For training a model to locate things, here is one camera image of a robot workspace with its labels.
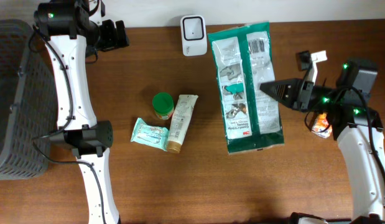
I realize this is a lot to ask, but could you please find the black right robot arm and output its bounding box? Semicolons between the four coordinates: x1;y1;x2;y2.
259;58;385;223

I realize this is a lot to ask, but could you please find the light blue wipes pack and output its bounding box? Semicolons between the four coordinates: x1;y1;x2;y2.
131;118;169;151

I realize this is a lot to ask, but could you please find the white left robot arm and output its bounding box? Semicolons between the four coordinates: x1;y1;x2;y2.
33;1;129;224

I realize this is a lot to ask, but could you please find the orange tissue pack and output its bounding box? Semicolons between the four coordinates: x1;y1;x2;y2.
309;113;332;139

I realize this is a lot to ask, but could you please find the dark grey plastic basket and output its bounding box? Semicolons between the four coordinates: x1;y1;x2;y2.
0;20;57;180

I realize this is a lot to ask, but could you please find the green 3M gloves package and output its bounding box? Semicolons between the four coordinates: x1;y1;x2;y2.
208;21;284;154

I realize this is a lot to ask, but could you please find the cream lotion tube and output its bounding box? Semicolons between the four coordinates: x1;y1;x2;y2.
166;95;198;154

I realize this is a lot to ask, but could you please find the white barcode scanner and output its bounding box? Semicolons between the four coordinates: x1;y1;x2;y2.
180;15;208;57

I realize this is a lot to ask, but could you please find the green lid jar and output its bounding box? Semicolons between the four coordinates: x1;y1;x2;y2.
152;92;175;120

